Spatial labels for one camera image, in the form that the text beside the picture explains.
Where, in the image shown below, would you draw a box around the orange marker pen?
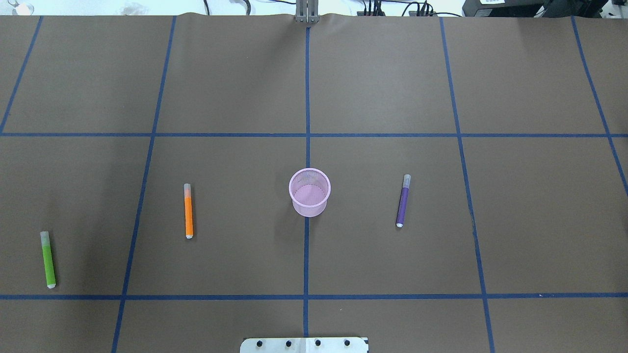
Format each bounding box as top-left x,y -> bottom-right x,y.
183,183 -> 194,239

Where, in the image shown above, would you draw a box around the pink mesh pen holder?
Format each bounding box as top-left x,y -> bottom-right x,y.
288,168 -> 332,218

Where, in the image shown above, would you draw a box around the purple marker pen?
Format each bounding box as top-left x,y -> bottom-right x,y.
395,174 -> 411,228

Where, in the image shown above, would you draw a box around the green marker pen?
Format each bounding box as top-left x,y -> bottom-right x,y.
40,231 -> 56,289

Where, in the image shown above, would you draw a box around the brown paper table mat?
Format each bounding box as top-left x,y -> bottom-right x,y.
1,13 -> 627,353

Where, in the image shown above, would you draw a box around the aluminium frame post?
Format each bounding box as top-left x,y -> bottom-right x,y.
295,0 -> 320,24

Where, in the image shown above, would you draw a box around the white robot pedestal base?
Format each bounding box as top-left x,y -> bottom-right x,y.
239,337 -> 370,353

